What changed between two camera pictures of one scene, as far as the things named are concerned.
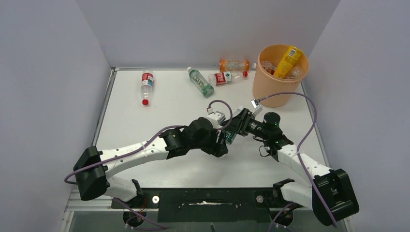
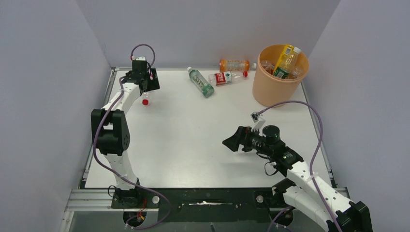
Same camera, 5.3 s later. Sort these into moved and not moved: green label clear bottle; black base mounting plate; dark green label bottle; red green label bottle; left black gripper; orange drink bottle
Moved: dark green label bottle; left black gripper
Not moved: orange drink bottle; green label clear bottle; red green label bottle; black base mounting plate
